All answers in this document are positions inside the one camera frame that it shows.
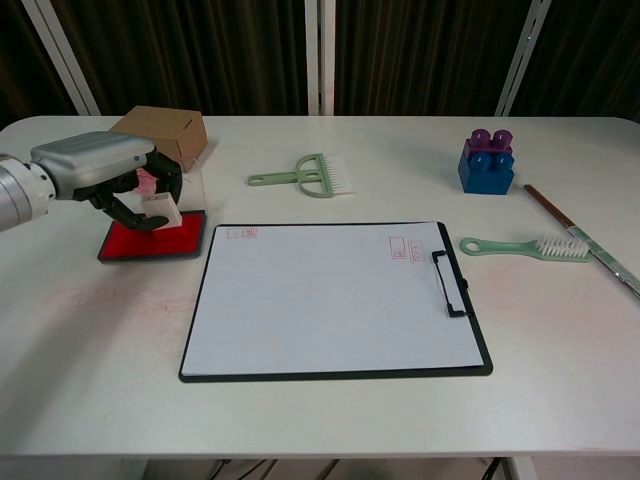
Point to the red ink pad clear lid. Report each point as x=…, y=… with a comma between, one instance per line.
x=185, y=240

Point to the white slanted frame post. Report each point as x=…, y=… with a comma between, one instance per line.
x=60, y=55
x=522, y=55

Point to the dark curtain panel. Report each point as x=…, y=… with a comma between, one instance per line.
x=190, y=55
x=420, y=55
x=595, y=55
x=20, y=65

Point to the small brown cardboard box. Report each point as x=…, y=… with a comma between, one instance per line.
x=170, y=127

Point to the white paper sheet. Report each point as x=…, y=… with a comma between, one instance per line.
x=325, y=300

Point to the white upright frame post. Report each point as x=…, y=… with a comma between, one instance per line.
x=320, y=55

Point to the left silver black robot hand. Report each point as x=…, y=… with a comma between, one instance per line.
x=95, y=160

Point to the black clipboard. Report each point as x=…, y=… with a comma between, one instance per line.
x=465, y=270

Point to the green fan-shaped brush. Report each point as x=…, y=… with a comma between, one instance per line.
x=315, y=177

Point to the purple building block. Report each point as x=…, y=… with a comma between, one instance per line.
x=492, y=140

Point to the blue building block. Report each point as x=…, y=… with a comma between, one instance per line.
x=487, y=177

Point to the white table leg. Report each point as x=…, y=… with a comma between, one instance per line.
x=520, y=465

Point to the white and red stamp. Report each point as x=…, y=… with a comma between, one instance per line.
x=162, y=210

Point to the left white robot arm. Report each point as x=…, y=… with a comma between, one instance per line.
x=17, y=195

